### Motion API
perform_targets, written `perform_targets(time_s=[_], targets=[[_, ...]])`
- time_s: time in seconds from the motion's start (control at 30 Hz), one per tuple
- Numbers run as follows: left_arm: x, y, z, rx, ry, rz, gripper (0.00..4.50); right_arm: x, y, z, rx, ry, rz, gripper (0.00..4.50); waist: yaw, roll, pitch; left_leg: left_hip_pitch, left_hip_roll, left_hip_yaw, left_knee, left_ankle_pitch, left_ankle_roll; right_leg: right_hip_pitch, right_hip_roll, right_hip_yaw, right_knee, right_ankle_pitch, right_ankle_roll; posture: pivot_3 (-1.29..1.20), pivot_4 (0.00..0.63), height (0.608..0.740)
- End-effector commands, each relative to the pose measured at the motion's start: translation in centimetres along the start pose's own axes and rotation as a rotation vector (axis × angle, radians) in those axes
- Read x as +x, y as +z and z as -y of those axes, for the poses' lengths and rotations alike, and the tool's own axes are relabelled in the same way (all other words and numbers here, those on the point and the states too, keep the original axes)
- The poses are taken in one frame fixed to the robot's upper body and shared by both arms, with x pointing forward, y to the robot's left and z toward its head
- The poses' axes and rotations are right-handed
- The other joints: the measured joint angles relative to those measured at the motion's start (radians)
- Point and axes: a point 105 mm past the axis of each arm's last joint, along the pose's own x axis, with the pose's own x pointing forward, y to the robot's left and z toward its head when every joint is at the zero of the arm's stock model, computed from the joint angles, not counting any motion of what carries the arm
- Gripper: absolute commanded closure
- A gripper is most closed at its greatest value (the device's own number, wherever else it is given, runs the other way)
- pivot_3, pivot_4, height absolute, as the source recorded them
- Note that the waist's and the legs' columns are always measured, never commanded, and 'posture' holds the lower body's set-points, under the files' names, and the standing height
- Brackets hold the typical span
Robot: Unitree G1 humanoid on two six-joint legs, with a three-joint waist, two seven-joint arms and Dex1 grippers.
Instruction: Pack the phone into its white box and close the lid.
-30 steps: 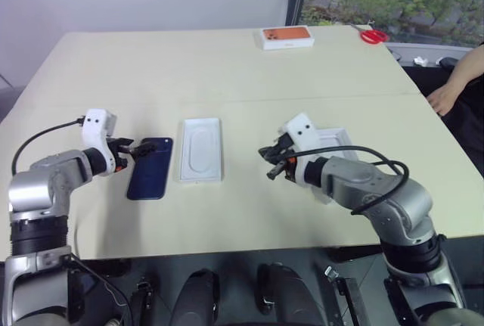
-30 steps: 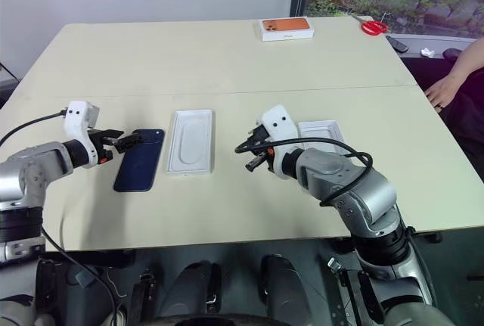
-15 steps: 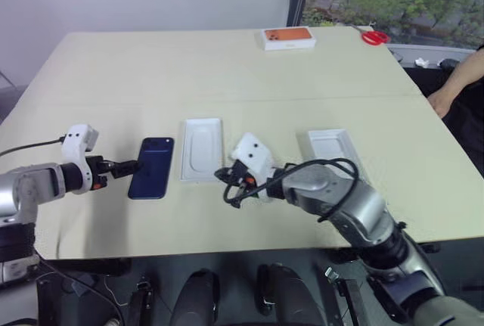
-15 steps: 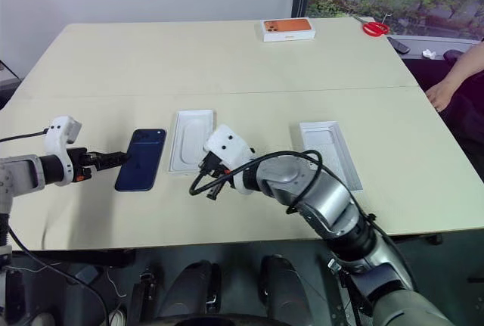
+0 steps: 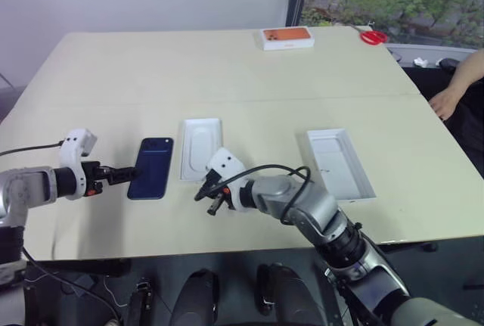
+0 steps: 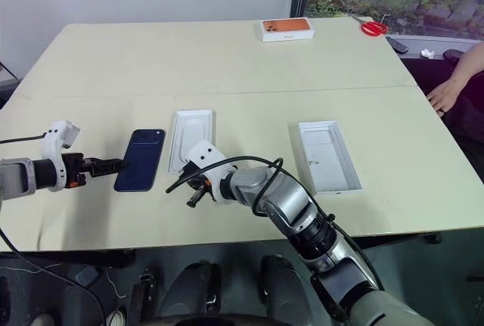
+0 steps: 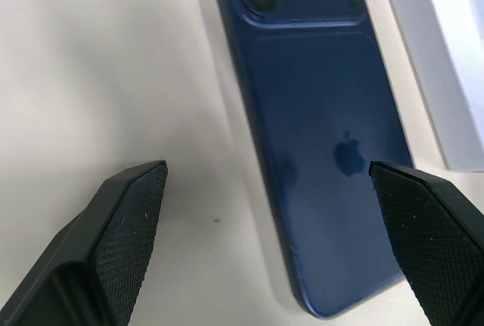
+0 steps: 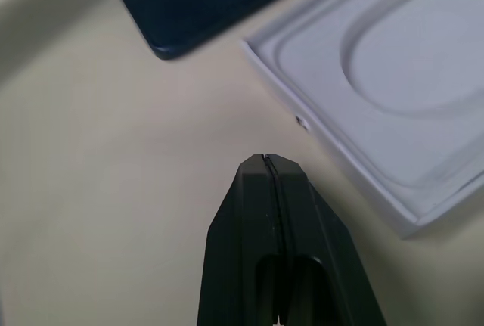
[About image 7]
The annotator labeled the dark blue smartphone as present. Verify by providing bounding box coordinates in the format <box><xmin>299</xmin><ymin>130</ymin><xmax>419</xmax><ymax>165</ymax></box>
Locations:
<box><xmin>206</xmin><ymin>0</ymin><xmax>416</xmax><ymax>319</ymax></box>

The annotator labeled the white phone box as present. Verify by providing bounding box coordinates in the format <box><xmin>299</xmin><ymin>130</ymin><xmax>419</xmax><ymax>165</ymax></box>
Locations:
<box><xmin>377</xmin><ymin>0</ymin><xmax>484</xmax><ymax>174</ymax></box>

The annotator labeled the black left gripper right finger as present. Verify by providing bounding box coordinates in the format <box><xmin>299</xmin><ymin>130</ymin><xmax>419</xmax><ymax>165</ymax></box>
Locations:
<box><xmin>368</xmin><ymin>160</ymin><xmax>484</xmax><ymax>326</ymax></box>

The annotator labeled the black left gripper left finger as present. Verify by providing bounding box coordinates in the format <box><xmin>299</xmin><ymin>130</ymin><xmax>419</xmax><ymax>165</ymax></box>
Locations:
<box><xmin>0</xmin><ymin>160</ymin><xmax>169</xmax><ymax>326</ymax></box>

